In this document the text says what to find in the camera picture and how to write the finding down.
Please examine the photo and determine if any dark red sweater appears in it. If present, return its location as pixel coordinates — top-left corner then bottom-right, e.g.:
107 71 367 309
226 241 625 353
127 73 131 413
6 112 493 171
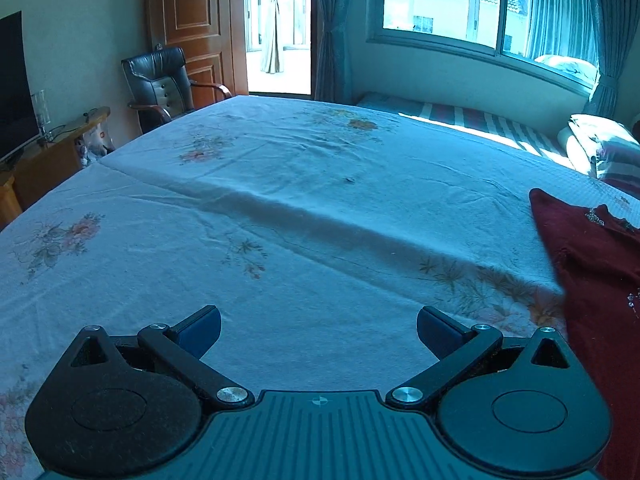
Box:
529 187 640 480

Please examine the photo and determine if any pale blue cloth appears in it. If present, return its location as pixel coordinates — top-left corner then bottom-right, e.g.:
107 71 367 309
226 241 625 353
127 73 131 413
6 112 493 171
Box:
534 53 599 82

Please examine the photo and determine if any teal curtain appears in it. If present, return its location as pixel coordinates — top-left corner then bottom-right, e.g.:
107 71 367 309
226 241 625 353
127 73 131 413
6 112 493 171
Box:
525 0 640 118
310 0 372 106

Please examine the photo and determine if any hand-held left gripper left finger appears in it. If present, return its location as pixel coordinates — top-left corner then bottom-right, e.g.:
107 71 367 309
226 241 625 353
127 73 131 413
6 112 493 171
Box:
63 304 256 410

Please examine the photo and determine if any large sliding window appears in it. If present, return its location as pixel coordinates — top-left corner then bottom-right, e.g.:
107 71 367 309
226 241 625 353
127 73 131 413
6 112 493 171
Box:
365 0 602 97

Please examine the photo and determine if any wooden television cabinet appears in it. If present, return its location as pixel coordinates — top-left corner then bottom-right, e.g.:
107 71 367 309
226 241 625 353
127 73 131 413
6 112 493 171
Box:
0 106 117 231

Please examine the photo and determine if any black leather office chair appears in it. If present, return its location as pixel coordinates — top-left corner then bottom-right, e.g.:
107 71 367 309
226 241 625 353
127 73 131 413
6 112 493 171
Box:
121 46 234 135

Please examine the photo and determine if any striped mattress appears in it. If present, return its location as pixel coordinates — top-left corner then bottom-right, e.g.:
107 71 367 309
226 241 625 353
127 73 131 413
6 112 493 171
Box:
356 91 576 171

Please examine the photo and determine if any bed with floral sheet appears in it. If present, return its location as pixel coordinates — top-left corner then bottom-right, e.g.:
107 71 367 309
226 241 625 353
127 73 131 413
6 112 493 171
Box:
0 94 640 480

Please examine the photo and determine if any white sheer curtain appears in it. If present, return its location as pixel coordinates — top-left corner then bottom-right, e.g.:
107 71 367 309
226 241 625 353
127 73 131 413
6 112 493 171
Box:
259 0 287 75

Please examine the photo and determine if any brown wooden door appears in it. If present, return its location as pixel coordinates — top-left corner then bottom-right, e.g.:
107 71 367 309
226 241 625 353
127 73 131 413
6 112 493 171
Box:
142 0 250 111

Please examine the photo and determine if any black flat television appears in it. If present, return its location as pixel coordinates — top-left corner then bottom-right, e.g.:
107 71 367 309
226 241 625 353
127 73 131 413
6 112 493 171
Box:
0 10 42 165

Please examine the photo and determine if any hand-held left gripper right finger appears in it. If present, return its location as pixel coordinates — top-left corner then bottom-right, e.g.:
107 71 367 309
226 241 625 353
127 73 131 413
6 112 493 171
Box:
385 304 580 409

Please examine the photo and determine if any striped white pillow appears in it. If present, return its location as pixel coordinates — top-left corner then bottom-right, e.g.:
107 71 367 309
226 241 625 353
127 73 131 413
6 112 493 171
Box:
557 114 640 186

